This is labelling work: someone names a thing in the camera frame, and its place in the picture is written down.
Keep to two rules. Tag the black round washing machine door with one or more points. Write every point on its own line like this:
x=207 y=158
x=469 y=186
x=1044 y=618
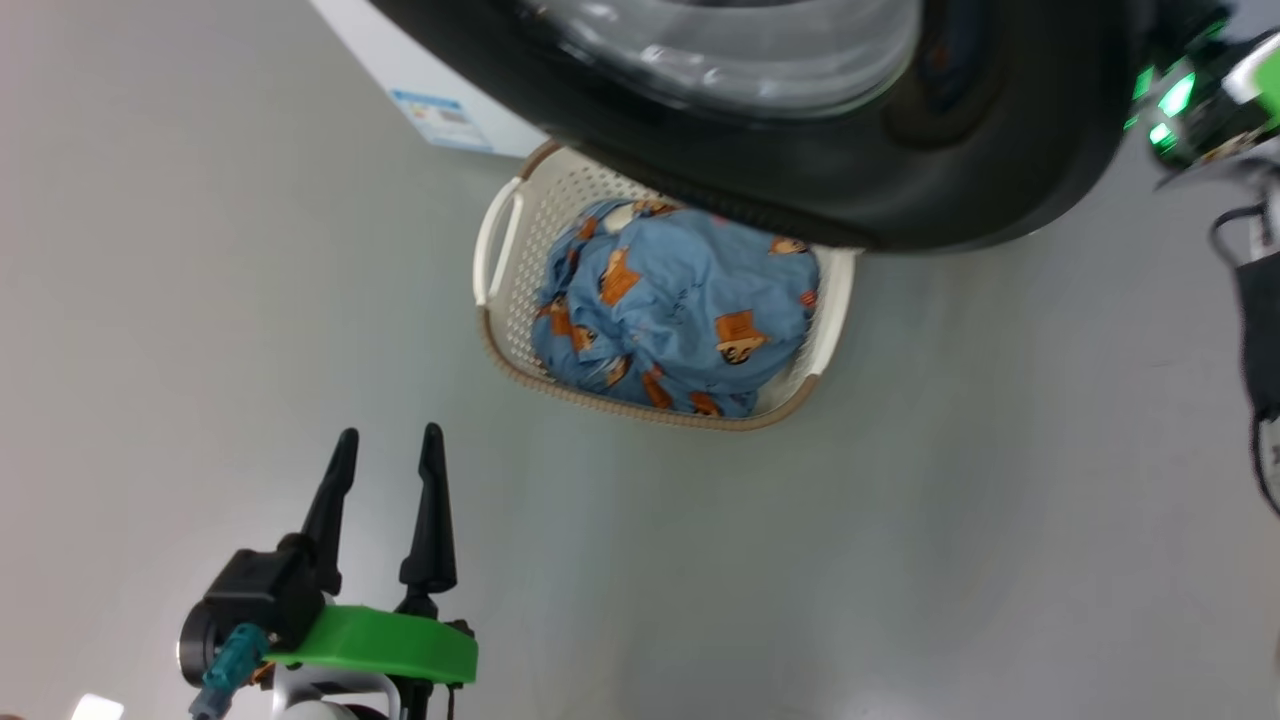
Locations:
x=800 y=180

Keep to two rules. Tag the left gripper green white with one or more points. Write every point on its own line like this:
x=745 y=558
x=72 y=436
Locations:
x=390 y=645

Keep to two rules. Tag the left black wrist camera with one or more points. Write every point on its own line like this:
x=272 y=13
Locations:
x=260 y=595

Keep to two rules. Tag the cream perforated laundry basket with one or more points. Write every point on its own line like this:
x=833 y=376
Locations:
x=520 y=300

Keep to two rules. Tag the right gripper green white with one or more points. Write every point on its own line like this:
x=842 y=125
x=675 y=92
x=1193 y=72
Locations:
x=1210 y=100

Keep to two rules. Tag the left camera teal connector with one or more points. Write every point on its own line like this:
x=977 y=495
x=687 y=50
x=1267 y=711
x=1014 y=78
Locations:
x=228 y=665

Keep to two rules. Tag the blue energy label sticker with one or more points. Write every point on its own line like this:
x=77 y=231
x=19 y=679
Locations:
x=440 y=118

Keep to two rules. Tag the white front-load washing machine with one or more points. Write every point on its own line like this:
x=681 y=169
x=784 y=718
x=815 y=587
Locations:
x=400 y=60

